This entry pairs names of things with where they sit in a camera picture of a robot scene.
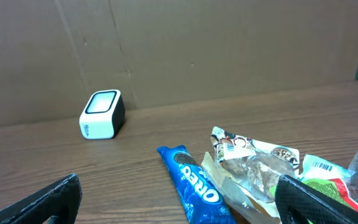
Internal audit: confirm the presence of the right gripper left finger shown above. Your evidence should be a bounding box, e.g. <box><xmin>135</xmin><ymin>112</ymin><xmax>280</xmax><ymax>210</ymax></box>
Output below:
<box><xmin>0</xmin><ymin>173</ymin><xmax>82</xmax><ymax>224</ymax></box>

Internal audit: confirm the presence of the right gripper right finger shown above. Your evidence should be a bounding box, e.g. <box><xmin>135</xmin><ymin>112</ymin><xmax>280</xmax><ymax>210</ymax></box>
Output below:
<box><xmin>275</xmin><ymin>175</ymin><xmax>358</xmax><ymax>224</ymax></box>

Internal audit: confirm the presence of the brown cookie snack bag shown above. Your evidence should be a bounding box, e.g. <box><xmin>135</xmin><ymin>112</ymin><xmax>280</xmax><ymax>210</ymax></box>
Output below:
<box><xmin>201</xmin><ymin>126</ymin><xmax>300</xmax><ymax>223</ymax></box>

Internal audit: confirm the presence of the blue oreo cookie pack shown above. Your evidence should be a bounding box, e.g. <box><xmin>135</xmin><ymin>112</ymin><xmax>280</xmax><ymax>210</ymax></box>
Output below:
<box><xmin>157</xmin><ymin>145</ymin><xmax>236</xmax><ymax>224</ymax></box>

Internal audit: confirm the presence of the white barcode scanner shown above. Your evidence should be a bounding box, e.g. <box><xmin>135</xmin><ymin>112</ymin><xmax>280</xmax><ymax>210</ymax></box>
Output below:
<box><xmin>79</xmin><ymin>90</ymin><xmax>126</xmax><ymax>140</ymax></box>

